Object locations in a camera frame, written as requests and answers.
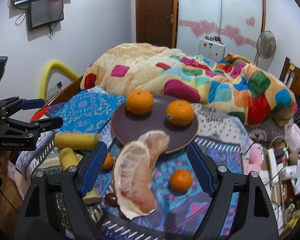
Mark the yellow pomelo rind piece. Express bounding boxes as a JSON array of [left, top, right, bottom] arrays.
[[54, 133, 101, 151]]

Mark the large orange with stem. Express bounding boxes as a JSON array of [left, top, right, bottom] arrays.
[[126, 89, 154, 115]]

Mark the peeled pomelo segment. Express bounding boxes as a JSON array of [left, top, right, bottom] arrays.
[[113, 130, 170, 220]]

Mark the large orange with sticker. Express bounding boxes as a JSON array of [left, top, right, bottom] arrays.
[[165, 100, 194, 126]]

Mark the person's left hand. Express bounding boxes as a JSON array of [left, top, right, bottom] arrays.
[[0, 151, 11, 179]]

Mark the blue patterned cloth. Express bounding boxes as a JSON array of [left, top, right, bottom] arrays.
[[45, 86, 126, 133]]

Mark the white power strip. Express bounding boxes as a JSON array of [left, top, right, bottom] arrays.
[[267, 148, 289, 184]]

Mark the yellow foam tube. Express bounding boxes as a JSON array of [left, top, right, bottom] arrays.
[[39, 60, 79, 100]]

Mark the pink plush toy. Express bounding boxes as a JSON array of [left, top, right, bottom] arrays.
[[243, 139, 264, 175]]

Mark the small tangerine left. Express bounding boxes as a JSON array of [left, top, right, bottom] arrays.
[[102, 153, 114, 171]]

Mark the small tangerine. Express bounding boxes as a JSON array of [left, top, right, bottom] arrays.
[[169, 170, 193, 192], [102, 153, 114, 171]]

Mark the purple patterned mat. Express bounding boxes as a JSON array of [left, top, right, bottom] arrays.
[[27, 120, 243, 239]]

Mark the dark purple round plate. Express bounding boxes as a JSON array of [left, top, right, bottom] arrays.
[[111, 95, 198, 153]]

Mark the small tangerine right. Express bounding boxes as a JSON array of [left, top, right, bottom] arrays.
[[169, 170, 193, 192]]

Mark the colourful patchwork fleece blanket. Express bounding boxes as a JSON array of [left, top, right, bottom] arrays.
[[81, 43, 295, 126]]

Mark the wooden bed headboard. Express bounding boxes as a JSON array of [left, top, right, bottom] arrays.
[[280, 57, 300, 95]]

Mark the brown wooden door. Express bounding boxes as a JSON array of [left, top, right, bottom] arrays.
[[135, 0, 178, 48]]

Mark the white standing fan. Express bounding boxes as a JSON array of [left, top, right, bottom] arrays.
[[254, 30, 276, 65]]

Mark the white box appliance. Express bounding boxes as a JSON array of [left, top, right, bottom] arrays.
[[198, 36, 226, 62]]

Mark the frosted wardrobe with hearts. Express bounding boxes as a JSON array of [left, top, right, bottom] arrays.
[[176, 0, 263, 61]]

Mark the small dark wall monitor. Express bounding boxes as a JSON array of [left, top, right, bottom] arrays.
[[27, 0, 64, 31]]

